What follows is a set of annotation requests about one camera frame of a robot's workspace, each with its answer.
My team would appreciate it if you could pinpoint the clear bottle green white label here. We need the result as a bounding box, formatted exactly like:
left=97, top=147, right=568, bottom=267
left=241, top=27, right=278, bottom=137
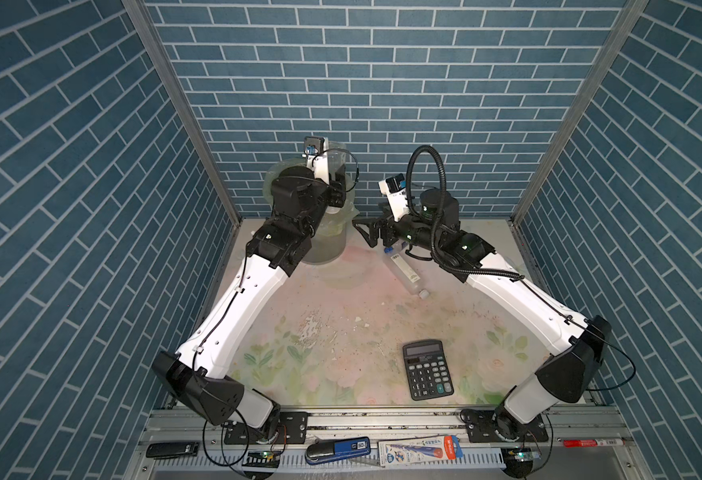
left=326, top=142, right=350, bottom=180

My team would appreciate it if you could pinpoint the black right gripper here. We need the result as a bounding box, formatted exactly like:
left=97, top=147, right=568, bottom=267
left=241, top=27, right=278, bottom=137
left=354, top=201, right=443, bottom=255

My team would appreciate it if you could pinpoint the white red pen package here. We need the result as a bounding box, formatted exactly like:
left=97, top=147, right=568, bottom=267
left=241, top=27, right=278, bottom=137
left=378, top=435, right=464, bottom=467

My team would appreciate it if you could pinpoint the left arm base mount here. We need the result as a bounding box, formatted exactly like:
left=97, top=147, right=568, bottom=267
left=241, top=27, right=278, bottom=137
left=224, top=408, right=309, bottom=445

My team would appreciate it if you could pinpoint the grey mesh waste bin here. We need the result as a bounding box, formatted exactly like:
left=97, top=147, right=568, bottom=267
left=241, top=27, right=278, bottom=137
left=263, top=157, right=359, bottom=265

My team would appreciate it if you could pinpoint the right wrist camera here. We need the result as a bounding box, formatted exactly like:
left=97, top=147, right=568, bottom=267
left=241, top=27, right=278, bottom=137
left=379, top=174, right=410, bottom=222

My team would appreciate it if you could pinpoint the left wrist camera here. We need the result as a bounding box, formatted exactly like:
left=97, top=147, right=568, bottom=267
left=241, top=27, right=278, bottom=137
left=303, top=136, right=330, bottom=184

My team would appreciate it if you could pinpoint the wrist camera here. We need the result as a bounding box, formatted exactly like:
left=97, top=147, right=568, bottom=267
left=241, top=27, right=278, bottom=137
left=303, top=136, right=330, bottom=184
left=379, top=174, right=410, bottom=222

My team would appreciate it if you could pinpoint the black remote device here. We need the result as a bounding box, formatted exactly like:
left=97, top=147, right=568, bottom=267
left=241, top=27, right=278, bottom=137
left=146, top=441, right=200, bottom=460

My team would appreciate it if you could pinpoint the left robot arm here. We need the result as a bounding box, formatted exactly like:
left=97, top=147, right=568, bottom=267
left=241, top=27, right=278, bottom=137
left=152, top=167, right=348, bottom=436

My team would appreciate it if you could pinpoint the red marker pen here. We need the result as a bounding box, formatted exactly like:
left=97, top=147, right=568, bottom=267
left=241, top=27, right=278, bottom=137
left=562, top=438, right=624, bottom=448

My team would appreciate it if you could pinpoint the aluminium rail frame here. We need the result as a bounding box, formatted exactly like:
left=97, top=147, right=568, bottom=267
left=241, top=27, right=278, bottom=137
left=125, top=405, right=651, bottom=479

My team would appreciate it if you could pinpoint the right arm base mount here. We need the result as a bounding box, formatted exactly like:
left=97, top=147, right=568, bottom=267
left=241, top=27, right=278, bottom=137
left=458, top=408, right=550, bottom=443

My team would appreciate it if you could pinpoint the blue black stapler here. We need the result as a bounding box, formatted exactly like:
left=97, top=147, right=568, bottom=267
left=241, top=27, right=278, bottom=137
left=305, top=437, right=372, bottom=465

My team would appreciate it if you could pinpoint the clear bottle white barcode label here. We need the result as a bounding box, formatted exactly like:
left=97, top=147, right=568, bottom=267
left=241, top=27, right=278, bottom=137
left=384, top=249, right=430, bottom=299

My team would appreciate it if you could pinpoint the black desk calculator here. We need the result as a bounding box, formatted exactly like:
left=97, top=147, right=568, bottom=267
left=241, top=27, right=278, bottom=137
left=402, top=339, right=455, bottom=401

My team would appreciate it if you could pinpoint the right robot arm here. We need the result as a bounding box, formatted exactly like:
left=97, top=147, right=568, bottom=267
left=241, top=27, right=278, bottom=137
left=353, top=145, right=611, bottom=427

